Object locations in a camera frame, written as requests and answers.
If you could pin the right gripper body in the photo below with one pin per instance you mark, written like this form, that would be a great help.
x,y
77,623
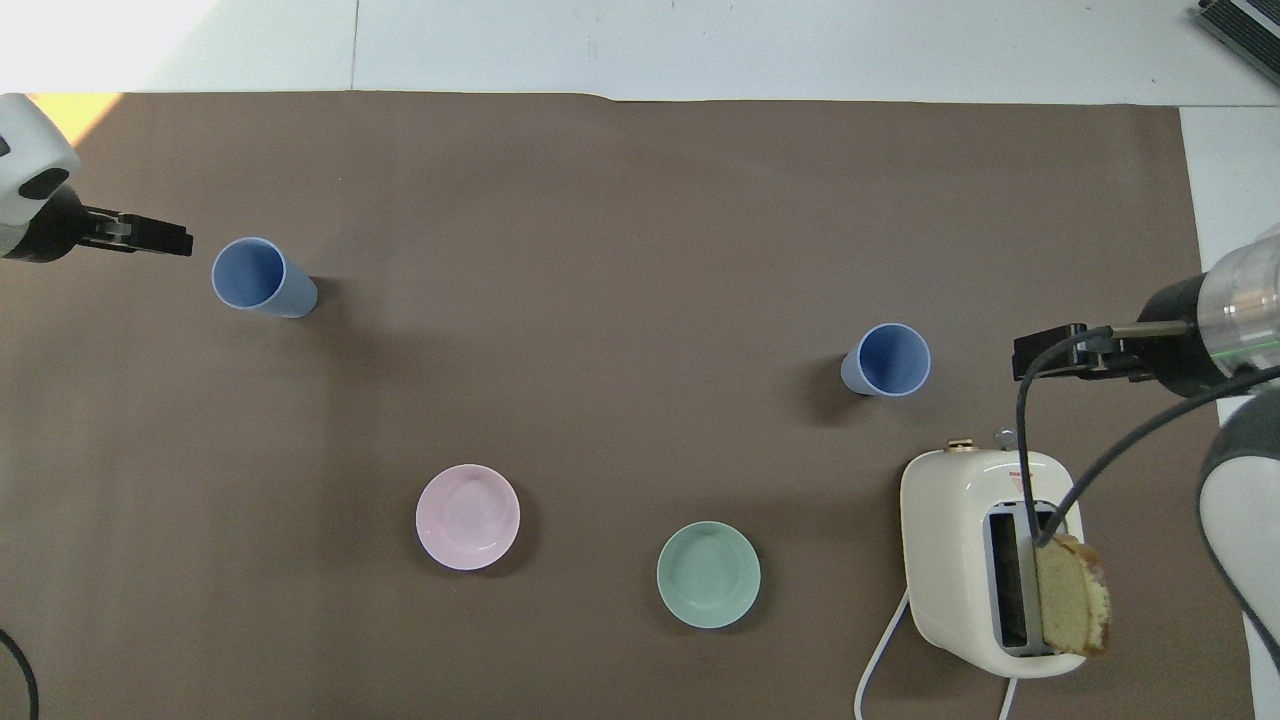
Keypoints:
x,y
1170,335

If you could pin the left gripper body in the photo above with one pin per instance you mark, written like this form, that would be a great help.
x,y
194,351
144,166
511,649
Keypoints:
x,y
55,228

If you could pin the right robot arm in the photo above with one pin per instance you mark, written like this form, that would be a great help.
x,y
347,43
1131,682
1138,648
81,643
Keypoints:
x,y
1240,520

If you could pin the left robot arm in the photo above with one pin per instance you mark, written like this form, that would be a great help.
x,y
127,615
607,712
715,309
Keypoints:
x,y
30,140

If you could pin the blue cup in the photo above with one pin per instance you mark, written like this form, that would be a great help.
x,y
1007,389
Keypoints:
x,y
262,280
890,360

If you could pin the bread slice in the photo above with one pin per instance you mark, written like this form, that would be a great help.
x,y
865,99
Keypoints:
x,y
1068,600

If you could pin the cream toaster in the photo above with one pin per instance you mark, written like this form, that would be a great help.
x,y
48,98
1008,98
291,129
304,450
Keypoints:
x,y
945,550

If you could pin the pink bowl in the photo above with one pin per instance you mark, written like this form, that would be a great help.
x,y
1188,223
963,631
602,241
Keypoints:
x,y
467,517

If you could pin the green bowl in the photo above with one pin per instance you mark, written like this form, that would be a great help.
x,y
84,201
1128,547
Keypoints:
x,y
708,575

